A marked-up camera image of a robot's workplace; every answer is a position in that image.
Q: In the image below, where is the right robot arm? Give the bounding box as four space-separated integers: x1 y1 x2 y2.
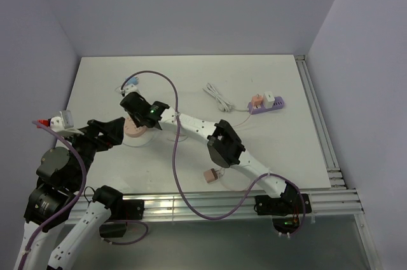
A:
120 91 304 213

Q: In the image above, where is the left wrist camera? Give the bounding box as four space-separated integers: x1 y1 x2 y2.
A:
38 110 83 137

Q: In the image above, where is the dusty pink charger plug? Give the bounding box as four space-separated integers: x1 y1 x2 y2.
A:
203 168 219 184

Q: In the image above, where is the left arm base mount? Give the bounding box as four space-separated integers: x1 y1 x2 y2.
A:
99 199 149 242

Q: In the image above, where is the pink thin cable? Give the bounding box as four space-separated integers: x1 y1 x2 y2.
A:
219 107 255 193

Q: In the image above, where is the blue charger plug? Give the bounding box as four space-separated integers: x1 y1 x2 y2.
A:
125 76 139 86

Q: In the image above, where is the purple power strip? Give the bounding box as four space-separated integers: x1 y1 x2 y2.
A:
247 95 286 115

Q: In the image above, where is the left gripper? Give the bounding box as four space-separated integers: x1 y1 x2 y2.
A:
64 116 125 187

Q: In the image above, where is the white power strip cord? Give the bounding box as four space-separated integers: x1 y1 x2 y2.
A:
203 82 251 112

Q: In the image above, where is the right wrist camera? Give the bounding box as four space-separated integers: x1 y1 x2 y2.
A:
120 84 139 97

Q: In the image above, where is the aluminium rail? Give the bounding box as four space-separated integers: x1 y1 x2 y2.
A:
294 55 347 190
30 187 363 226

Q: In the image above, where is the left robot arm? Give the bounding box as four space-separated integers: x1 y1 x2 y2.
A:
14 116 125 269

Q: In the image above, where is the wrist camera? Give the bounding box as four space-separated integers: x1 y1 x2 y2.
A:
120 84 139 97
38 110 83 137

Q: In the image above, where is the pink round power socket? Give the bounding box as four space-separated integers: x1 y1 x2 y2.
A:
123 117 147 139

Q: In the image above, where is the aluminium front rail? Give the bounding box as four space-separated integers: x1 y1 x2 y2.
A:
30 187 363 226

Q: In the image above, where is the white 80W charger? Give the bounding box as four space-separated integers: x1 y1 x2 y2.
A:
263 91 275 109

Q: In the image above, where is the aluminium right rail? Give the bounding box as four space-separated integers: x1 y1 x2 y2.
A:
294 55 347 190

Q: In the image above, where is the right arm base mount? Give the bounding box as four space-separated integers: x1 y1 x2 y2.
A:
254 194 312 234

